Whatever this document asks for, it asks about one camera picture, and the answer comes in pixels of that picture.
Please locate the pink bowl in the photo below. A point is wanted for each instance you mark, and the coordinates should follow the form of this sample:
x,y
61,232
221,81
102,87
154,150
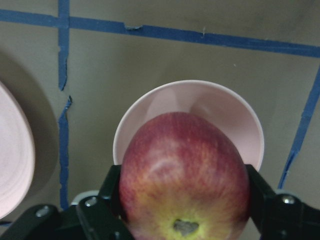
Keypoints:
x,y
215,103

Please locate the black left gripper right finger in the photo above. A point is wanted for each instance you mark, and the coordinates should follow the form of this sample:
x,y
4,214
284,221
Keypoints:
x,y
280,215

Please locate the pink plate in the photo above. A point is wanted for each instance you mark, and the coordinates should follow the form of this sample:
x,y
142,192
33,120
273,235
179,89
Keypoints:
x,y
17,153

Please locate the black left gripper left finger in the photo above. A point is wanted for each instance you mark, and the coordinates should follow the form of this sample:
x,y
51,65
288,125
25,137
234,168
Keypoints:
x,y
100,215

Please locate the red apple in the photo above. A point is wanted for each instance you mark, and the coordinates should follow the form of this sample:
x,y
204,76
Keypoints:
x,y
183,179

